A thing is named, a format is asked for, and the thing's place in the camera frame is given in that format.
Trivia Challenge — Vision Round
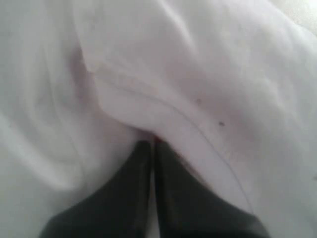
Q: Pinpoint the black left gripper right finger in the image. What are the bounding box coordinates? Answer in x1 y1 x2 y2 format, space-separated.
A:
154 140 270 238

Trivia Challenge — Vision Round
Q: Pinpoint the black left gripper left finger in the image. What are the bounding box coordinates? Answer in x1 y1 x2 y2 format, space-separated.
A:
40 141 151 238

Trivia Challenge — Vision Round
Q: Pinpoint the white t-shirt red logo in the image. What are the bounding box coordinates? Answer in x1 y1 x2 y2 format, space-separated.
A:
0 0 317 238

